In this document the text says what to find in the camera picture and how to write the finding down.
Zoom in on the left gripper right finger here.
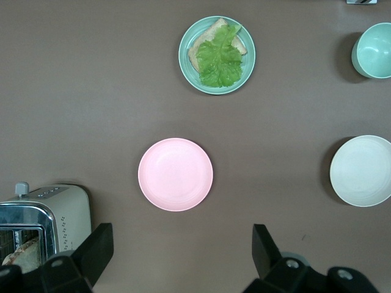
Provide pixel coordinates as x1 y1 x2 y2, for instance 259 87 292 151
244 223 329 293

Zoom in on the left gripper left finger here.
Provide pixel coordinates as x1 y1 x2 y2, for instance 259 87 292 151
41 222 114 293

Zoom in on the pink shallow bowl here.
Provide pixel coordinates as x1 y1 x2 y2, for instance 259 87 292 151
137 137 214 212

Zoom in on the beige chrome toaster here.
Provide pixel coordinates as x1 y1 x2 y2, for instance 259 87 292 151
0 182 92 272

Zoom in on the bread slice in toaster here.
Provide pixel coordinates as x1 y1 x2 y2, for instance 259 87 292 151
1 237 42 273

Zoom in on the beige bowl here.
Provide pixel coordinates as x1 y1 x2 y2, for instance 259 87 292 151
329 135 391 208

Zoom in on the green plate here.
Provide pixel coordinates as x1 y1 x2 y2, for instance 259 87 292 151
178 15 256 95

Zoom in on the green lettuce leaf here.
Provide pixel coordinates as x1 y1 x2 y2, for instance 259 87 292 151
195 24 244 89

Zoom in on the green small bowl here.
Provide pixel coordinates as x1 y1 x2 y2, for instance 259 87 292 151
351 23 391 79

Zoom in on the bread slice on plate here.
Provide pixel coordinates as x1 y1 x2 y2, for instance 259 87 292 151
188 17 247 73

